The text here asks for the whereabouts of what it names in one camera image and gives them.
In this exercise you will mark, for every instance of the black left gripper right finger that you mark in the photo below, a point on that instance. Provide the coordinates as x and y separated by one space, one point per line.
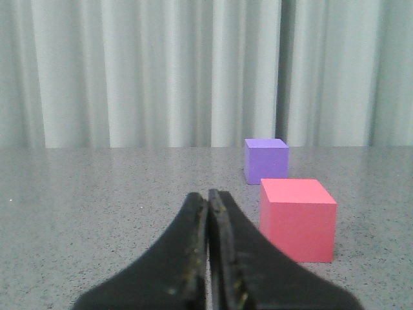
248 272

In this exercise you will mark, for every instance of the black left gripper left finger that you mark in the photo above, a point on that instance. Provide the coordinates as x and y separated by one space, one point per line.
169 275

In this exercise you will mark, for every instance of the pink foam cube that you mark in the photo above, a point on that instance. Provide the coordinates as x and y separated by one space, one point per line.
298 216

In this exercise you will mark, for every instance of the purple foam cube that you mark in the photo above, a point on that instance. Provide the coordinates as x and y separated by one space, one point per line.
265 158

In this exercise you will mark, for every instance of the white pleated curtain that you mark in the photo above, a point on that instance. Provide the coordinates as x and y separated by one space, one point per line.
205 73

